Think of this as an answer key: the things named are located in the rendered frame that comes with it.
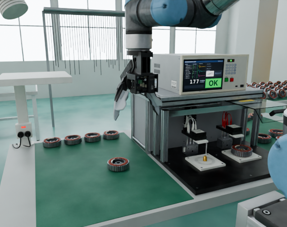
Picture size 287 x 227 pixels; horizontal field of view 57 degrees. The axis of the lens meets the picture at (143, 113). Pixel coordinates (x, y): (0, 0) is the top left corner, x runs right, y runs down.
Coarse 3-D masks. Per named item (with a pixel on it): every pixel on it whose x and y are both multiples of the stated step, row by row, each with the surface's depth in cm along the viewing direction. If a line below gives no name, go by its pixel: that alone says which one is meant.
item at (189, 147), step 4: (184, 144) 149; (188, 144) 149; (192, 144) 149; (196, 144) 149; (188, 148) 147; (192, 148) 148; (196, 148) 149; (188, 152) 147; (192, 152) 149; (196, 152) 150
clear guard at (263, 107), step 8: (240, 104) 138; (248, 104) 138; (256, 104) 138; (264, 104) 138; (272, 104) 138; (280, 104) 138; (256, 112) 128; (264, 112) 130; (264, 120) 127; (272, 120) 128; (280, 120) 130
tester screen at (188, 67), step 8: (184, 64) 135; (192, 64) 136; (200, 64) 138; (208, 64) 140; (216, 64) 142; (184, 72) 136; (192, 72) 137; (200, 72) 139; (184, 80) 137; (200, 80) 140; (192, 88) 140; (200, 88) 142; (208, 88) 144
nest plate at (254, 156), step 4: (224, 152) 148; (228, 152) 148; (252, 152) 148; (228, 156) 145; (232, 156) 143; (236, 156) 143; (252, 156) 143; (256, 156) 143; (260, 156) 143; (236, 160) 140; (240, 160) 138; (244, 160) 138; (248, 160) 139
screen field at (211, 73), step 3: (207, 72) 141; (210, 72) 142; (213, 72) 142; (216, 72) 143; (219, 72) 144; (207, 75) 141; (210, 75) 142; (213, 75) 143; (216, 75) 144; (219, 75) 144
